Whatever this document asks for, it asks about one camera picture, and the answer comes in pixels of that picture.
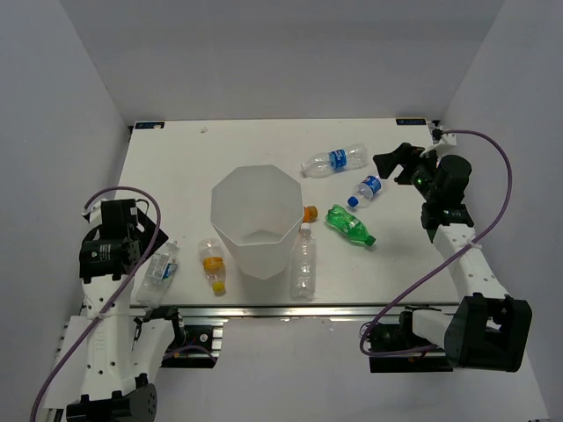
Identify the right blue corner sticker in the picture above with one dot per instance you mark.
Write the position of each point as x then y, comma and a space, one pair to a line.
411, 122

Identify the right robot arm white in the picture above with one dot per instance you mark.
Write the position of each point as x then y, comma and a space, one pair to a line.
489, 329

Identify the aluminium front rail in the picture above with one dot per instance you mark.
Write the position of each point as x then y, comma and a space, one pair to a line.
283, 311

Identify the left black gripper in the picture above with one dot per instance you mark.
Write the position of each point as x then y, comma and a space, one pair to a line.
148, 234

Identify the clear bottle yellow cap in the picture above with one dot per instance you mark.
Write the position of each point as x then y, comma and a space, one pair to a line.
212, 260

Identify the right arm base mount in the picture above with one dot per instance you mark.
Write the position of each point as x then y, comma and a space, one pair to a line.
387, 337

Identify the green plastic bottle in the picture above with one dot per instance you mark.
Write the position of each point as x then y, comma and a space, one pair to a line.
349, 226

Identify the blue corner sticker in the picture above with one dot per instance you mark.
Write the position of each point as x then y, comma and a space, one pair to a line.
411, 122
149, 125

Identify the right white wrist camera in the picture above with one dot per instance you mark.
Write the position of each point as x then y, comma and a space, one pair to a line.
442, 143

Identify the clear water bottle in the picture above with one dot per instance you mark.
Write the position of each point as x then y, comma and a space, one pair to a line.
158, 275

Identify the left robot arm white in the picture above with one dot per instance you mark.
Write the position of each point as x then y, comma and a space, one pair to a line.
119, 367

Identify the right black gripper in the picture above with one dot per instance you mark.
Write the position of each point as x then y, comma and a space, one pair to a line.
404, 155

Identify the left blue corner sticker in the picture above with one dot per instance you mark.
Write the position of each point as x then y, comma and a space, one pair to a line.
149, 125

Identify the orange juice bottle orange cap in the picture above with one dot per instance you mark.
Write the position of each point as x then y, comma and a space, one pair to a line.
310, 214

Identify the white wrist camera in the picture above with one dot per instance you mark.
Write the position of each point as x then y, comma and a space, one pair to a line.
442, 143
93, 216

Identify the translucent white plastic bin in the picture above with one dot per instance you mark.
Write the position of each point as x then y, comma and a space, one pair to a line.
257, 211

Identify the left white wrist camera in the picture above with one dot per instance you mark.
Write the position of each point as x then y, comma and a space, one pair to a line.
93, 216

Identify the clear bottle white cap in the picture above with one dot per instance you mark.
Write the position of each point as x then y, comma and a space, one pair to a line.
303, 264

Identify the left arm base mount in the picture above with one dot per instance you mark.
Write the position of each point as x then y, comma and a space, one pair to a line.
193, 343

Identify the clear bottle blue label large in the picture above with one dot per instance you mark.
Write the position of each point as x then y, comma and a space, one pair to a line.
328, 163

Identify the small bottle blue cap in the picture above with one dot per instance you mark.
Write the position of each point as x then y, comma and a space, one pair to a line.
364, 192

